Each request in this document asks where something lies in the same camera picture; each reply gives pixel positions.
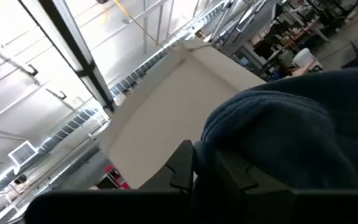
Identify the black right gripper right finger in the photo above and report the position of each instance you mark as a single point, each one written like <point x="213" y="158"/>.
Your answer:
<point x="238" y="186"/>

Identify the white shade silver table lamp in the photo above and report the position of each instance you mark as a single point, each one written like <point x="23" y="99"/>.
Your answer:
<point x="166" y="109"/>

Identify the white ceiling air vent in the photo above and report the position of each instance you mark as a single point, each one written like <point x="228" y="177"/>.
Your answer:
<point x="22" y="153"/>

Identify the blue denim baseball cap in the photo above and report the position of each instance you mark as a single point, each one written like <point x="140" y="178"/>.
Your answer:
<point x="291" y="130"/>

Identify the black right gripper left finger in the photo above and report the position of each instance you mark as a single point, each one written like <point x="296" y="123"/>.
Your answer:
<point x="180" y="174"/>

